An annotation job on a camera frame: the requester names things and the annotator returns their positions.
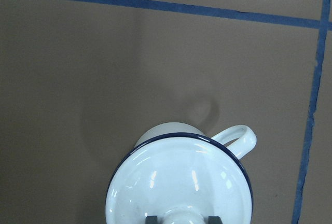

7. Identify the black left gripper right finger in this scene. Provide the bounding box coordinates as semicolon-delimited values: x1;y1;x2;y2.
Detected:
208;216;221;224

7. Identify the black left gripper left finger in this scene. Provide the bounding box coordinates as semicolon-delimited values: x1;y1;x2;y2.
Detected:
145;216;158;224

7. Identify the white enamel cup lid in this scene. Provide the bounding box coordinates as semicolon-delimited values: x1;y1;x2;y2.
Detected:
105;133;253;223

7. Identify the white enamel cup blue rim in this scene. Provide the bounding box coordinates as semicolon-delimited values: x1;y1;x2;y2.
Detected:
134;122;257;160

